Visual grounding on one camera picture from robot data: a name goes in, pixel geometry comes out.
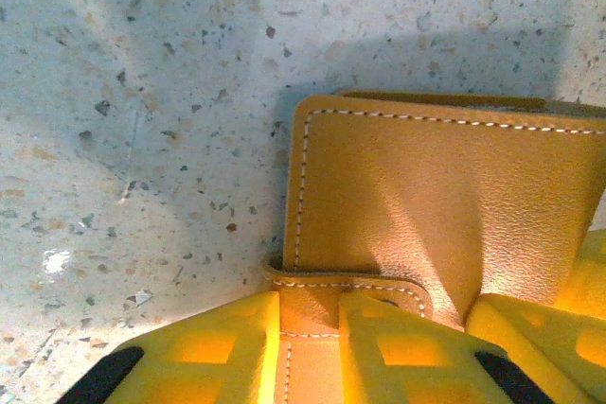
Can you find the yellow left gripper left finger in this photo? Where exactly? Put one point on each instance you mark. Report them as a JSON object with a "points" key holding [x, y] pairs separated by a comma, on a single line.
{"points": [[203, 361]]}

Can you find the orange leather wallet case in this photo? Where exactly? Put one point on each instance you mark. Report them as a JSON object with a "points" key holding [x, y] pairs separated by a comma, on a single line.
{"points": [[426, 196]]}

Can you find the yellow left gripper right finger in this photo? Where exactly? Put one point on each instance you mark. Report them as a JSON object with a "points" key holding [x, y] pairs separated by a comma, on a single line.
{"points": [[416, 366]]}

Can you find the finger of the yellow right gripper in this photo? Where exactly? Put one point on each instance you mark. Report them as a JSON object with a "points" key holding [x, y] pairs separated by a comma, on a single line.
{"points": [[568, 338]]}

